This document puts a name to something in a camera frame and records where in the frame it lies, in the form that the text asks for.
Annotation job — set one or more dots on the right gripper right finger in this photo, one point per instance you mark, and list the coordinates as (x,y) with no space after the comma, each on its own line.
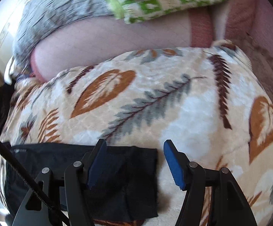
(189,177)

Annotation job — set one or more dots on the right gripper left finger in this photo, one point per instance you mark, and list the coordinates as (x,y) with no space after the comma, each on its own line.
(80,177)

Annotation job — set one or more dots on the black pants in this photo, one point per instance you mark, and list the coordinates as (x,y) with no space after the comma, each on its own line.
(120,190)

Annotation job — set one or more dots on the leaf pattern fleece blanket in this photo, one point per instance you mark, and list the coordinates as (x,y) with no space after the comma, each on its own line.
(215,104)

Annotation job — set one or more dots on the pink quilted bed sheet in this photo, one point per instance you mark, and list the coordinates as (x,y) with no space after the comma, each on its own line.
(93,40)

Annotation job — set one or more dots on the grey quilted pillow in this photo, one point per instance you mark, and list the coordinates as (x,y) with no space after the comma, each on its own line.
(40,18)

